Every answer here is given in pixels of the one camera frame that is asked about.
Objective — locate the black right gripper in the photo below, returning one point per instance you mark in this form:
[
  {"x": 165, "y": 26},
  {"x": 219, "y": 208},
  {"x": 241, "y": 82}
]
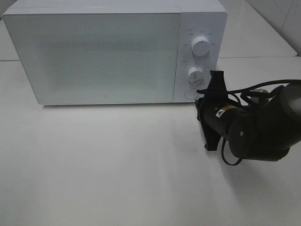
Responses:
[{"x": 218, "y": 113}]

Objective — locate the white microwave oven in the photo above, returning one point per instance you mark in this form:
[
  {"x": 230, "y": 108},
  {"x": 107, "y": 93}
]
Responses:
[{"x": 197, "y": 17}]

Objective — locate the white neighbouring table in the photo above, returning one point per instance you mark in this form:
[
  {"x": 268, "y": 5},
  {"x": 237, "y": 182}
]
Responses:
[{"x": 248, "y": 34}]

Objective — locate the white microwave knob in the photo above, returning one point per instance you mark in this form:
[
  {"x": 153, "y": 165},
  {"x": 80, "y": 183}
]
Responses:
[
  {"x": 195, "y": 74},
  {"x": 200, "y": 45}
]

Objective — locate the white microwave door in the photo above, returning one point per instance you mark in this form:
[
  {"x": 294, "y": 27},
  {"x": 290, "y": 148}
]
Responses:
[{"x": 97, "y": 59}]

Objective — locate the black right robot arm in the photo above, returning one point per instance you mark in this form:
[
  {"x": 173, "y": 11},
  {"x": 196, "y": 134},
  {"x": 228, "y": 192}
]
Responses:
[{"x": 260, "y": 122}]

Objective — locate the round white door button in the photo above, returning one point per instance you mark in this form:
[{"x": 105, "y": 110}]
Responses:
[{"x": 191, "y": 94}]

